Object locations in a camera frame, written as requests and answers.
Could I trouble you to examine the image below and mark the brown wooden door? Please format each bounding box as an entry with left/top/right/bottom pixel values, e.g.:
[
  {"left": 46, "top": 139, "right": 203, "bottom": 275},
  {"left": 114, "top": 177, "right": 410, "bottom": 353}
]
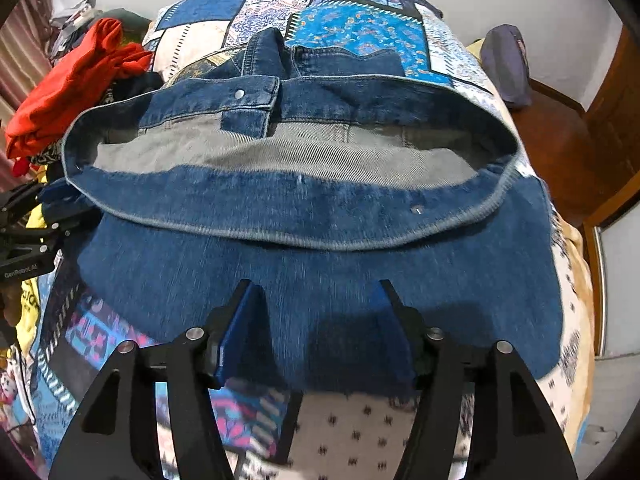
[{"left": 582, "top": 26, "right": 639, "bottom": 220}]

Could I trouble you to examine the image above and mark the black patterned garment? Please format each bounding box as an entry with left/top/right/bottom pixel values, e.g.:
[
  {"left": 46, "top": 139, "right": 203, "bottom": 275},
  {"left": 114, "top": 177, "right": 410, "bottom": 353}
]
[{"left": 27, "top": 72, "right": 164, "bottom": 167}]

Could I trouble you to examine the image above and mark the blue denim jacket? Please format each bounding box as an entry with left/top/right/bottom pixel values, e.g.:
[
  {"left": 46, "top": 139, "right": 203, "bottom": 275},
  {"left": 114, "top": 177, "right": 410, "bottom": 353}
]
[{"left": 62, "top": 29, "right": 563, "bottom": 393}]

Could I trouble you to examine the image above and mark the grey blue backpack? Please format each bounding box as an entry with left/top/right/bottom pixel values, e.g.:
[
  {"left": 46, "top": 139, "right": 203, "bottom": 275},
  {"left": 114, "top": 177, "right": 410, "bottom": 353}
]
[{"left": 480, "top": 24, "right": 532, "bottom": 110}]

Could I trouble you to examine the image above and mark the dark green garment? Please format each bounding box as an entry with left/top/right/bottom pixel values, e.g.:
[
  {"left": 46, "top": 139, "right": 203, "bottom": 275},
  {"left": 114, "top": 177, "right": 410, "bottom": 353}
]
[{"left": 72, "top": 8, "right": 151, "bottom": 47}]

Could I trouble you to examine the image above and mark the red garment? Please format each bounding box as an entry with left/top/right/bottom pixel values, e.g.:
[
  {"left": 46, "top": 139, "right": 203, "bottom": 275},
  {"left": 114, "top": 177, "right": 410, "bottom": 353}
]
[{"left": 4, "top": 18, "right": 153, "bottom": 177}]

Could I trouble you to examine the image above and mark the patchwork patterned bed cover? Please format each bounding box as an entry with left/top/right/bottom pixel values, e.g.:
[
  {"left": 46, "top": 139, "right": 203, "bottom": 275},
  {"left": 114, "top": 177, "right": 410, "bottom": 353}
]
[{"left": 32, "top": 0, "right": 592, "bottom": 479}]

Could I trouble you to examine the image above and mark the striped red gold curtain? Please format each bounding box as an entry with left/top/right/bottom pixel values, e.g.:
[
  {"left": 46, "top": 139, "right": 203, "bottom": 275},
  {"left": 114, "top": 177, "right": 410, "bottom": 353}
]
[{"left": 1, "top": 0, "right": 53, "bottom": 192}]

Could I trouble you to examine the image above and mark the yellow printed garment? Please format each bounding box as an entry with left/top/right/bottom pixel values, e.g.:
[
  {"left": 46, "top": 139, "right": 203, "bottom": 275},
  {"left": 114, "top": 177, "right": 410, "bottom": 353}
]
[{"left": 14, "top": 204, "right": 51, "bottom": 356}]

